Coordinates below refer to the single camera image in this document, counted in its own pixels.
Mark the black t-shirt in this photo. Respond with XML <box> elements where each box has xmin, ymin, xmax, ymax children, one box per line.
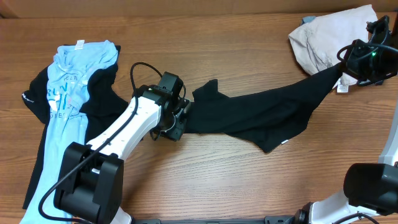
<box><xmin>185</xmin><ymin>65</ymin><xmax>342</xmax><ymax>153</ymax></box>
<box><xmin>23</xmin><ymin>65</ymin><xmax>127</xmax><ymax>210</ymax></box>

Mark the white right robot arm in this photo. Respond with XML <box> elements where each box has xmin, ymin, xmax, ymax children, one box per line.
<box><xmin>285</xmin><ymin>16</ymin><xmax>397</xmax><ymax>224</ymax></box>

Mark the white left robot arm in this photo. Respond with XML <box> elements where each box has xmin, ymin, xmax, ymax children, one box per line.
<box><xmin>53</xmin><ymin>83</ymin><xmax>190</xmax><ymax>223</ymax></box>

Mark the white folded garment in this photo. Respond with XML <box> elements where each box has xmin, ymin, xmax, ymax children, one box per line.
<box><xmin>288</xmin><ymin>4</ymin><xmax>377</xmax><ymax>75</ymax></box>

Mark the black t-shirt under blue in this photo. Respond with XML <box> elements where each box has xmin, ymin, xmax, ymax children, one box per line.
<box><xmin>23</xmin><ymin>65</ymin><xmax>127</xmax><ymax>210</ymax></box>

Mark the blue garment under white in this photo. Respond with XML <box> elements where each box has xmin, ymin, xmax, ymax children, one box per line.
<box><xmin>300</xmin><ymin>16</ymin><xmax>316</xmax><ymax>26</ymax></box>

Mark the light blue t-shirt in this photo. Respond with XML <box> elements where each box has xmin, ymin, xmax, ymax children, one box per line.
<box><xmin>21</xmin><ymin>40</ymin><xmax>119</xmax><ymax>223</ymax></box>

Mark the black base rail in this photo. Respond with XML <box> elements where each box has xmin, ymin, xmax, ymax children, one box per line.
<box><xmin>132</xmin><ymin>215</ymin><xmax>294</xmax><ymax>224</ymax></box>

